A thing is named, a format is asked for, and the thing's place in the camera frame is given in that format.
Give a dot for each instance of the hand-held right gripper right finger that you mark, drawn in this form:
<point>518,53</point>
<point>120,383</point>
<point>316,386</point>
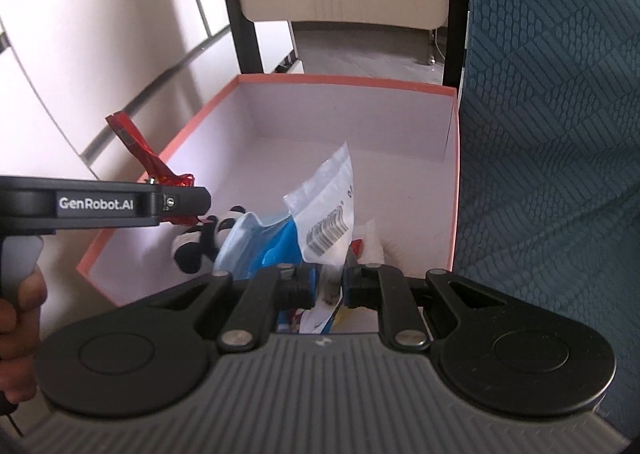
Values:
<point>350,286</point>

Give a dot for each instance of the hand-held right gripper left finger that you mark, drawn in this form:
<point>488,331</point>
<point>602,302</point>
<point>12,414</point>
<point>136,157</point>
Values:
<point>306,286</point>

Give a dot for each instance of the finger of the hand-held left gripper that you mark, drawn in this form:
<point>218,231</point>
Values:
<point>190,201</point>

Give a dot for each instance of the panda plush toy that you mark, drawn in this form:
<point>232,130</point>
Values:
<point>187,246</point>

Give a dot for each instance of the red foil snack packet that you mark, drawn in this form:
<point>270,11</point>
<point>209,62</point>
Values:
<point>135,139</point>

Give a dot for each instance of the clear plastic bag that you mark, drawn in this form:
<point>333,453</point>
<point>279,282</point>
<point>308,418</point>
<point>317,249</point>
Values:
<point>325,194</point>

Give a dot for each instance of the pink cardboard box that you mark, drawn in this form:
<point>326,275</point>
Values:
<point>350,124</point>

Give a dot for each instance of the person's left hand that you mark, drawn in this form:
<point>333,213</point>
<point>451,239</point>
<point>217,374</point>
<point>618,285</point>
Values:
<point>20,349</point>

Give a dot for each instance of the white folded tissue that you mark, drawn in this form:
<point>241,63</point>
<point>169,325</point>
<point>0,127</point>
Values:
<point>372,239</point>

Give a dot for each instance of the blue face mask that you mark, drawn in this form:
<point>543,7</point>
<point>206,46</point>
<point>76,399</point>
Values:
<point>240,244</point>

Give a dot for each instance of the blue patterned sofa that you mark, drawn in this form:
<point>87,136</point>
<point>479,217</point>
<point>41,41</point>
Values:
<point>550,84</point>

